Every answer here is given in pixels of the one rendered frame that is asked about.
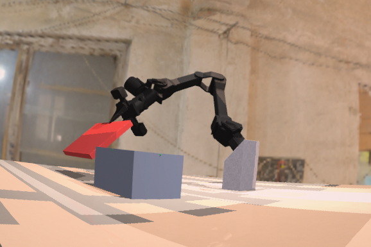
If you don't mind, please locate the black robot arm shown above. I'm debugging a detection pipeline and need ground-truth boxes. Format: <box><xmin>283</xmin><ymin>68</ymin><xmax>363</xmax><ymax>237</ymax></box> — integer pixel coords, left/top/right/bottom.
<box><xmin>124</xmin><ymin>72</ymin><xmax>244</xmax><ymax>151</ymax></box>

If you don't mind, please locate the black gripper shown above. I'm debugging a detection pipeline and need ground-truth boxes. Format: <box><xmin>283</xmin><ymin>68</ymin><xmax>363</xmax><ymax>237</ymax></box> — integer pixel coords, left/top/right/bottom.
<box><xmin>109</xmin><ymin>87</ymin><xmax>149</xmax><ymax>136</ymax></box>

